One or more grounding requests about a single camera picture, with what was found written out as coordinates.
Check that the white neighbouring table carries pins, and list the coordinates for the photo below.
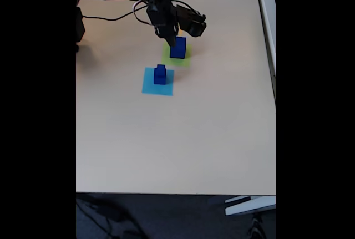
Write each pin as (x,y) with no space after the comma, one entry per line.
(267,22)

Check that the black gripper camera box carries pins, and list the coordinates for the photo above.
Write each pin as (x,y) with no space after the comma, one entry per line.
(192,21)

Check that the large blue cube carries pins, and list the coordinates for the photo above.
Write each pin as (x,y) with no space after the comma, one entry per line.
(178,49)

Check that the medium blue cube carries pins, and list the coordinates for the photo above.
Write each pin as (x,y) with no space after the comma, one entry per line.
(160,80)

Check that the orange paper square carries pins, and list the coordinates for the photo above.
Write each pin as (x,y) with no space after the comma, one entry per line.
(180,32)

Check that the tiny blue cube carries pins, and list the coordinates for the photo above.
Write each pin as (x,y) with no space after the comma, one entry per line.
(160,66)

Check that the green paper square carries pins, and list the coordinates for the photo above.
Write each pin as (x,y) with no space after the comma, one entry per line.
(183,62)

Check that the white table leg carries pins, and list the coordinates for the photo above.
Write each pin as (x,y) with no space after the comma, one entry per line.
(249,205)

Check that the light blue paper square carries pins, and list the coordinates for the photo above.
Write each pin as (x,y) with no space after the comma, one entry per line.
(149,89)

